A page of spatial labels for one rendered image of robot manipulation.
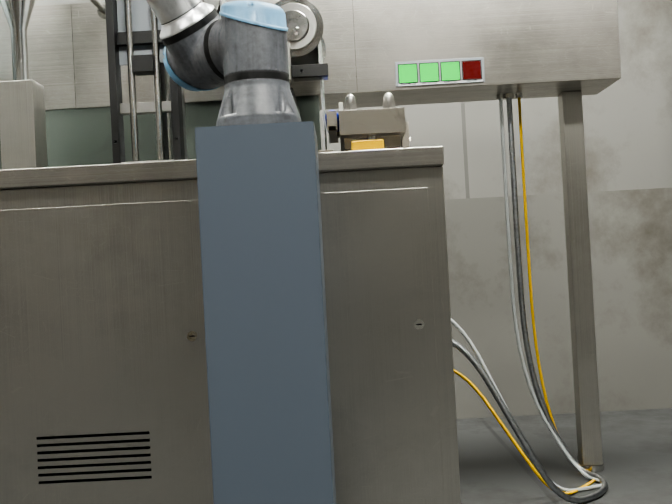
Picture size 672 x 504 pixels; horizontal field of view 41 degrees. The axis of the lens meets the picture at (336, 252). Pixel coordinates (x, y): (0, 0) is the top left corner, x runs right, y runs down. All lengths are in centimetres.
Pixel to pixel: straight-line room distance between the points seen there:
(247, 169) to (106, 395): 73
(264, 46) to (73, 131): 119
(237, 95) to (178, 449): 82
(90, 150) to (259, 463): 137
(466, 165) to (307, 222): 231
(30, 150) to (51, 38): 44
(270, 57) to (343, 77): 102
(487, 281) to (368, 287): 183
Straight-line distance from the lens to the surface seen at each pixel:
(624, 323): 388
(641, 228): 390
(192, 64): 171
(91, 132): 268
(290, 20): 229
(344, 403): 197
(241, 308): 151
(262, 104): 156
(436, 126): 377
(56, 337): 206
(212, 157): 153
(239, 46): 160
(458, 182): 376
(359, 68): 260
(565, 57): 268
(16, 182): 206
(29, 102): 245
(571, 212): 279
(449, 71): 261
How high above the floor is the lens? 66
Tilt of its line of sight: 1 degrees up
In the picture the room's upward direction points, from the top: 3 degrees counter-clockwise
